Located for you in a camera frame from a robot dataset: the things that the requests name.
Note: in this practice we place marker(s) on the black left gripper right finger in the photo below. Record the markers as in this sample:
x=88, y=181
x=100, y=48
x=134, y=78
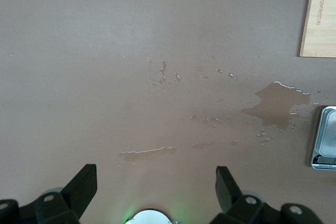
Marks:
x=225, y=187

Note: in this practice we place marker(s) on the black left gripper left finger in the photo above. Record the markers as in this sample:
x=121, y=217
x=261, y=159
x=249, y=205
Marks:
x=81, y=182

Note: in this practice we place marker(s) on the silver digital kitchen scale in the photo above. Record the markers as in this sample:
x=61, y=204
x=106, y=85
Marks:
x=321, y=140

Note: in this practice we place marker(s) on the brown table cover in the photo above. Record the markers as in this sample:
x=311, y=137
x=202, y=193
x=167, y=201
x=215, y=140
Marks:
x=78, y=51

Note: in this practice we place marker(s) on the wooden cutting board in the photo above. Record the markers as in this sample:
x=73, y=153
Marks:
x=323, y=24

